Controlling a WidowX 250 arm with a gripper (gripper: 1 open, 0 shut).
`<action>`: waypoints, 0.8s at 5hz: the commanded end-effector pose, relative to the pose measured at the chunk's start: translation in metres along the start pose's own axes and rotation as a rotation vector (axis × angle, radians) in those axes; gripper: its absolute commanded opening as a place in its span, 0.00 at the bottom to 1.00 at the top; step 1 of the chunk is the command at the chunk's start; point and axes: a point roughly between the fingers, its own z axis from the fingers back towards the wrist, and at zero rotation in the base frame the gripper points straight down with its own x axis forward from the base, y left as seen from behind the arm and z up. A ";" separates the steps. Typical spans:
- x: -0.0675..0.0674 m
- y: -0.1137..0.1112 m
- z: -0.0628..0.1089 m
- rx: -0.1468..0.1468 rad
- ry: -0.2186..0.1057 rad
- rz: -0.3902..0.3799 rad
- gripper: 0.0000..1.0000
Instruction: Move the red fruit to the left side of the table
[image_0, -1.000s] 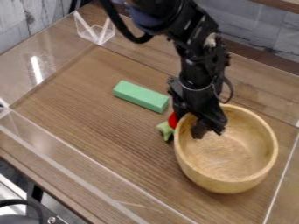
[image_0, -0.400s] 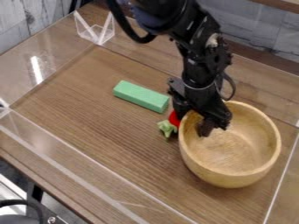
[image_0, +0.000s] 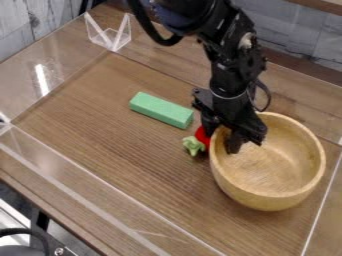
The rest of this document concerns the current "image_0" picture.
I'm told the black cable bottom left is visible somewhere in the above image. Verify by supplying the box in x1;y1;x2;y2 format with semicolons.
0;227;50;256

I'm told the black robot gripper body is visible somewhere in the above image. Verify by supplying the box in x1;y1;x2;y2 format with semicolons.
192;83;271;130

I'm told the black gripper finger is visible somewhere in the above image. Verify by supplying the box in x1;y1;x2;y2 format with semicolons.
196;104;221;137
224;129;267;154

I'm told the clear acrylic corner bracket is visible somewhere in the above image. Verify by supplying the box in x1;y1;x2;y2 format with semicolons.
84;12;131;52

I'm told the red plush strawberry fruit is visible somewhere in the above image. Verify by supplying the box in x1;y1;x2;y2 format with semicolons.
181;126;211;157

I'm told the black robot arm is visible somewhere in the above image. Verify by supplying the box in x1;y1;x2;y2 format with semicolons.
127;0;267;154

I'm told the clear acrylic enclosure wall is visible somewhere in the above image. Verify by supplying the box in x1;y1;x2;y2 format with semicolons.
0;20;342;256

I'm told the light wooden bowl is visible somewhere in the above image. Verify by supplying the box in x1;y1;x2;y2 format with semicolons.
209;112;326;211

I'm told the green rectangular foam block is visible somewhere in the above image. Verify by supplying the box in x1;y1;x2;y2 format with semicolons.
128;92;193;129

